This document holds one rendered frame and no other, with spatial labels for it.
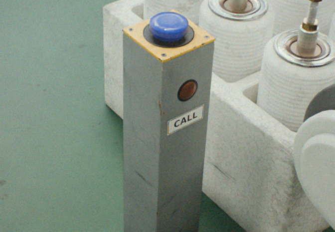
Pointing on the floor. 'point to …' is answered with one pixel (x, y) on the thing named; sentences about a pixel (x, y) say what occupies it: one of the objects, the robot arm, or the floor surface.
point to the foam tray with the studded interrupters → (229, 142)
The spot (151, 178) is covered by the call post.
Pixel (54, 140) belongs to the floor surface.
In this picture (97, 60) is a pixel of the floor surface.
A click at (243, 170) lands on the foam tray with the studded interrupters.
